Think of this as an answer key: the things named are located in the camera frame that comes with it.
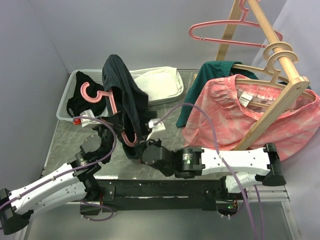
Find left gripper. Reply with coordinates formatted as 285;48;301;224
91;109;125;161

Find dark navy shorts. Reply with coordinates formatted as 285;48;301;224
102;54;158;160

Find pink hanger front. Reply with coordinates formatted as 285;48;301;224
80;82;138;147

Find pink hanger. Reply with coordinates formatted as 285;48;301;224
188;0;284;48
80;82;138;147

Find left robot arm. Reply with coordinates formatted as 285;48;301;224
0;112;124;235

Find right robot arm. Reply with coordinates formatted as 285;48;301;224
140;140;287;200

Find pink patterned shorts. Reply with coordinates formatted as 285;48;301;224
181;74;320;163

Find green shorts on rack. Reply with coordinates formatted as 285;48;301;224
175;61;261;129

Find beige wooden hanger front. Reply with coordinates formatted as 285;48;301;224
236;49;318;103

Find beige wooden hanger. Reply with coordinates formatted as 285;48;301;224
236;49;318;103
233;41;299;89

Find beige wooden hanger rear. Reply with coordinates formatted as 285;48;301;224
233;41;299;89

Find pink hanger rear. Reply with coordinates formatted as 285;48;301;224
188;0;284;48

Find grey plastic basket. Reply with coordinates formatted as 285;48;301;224
56;69;103;122

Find white cloth in basket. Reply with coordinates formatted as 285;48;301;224
129;65;182;101

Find white plastic basket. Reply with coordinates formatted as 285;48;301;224
124;66;185;106

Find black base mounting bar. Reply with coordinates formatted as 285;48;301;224
84;177;244;212

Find wooden clothes rack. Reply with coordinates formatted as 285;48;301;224
193;0;311;152

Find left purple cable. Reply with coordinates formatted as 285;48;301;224
0;115;118;231

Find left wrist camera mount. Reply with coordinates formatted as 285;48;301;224
72;109;100;129

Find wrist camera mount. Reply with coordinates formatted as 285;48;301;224
146;118;166;141
72;109;100;129

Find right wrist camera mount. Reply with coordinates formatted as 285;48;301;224
146;118;166;141

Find black drawstring garment in basket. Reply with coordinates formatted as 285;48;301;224
66;71;106;118

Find aluminium frame rail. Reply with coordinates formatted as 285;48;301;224
14;186;300;240

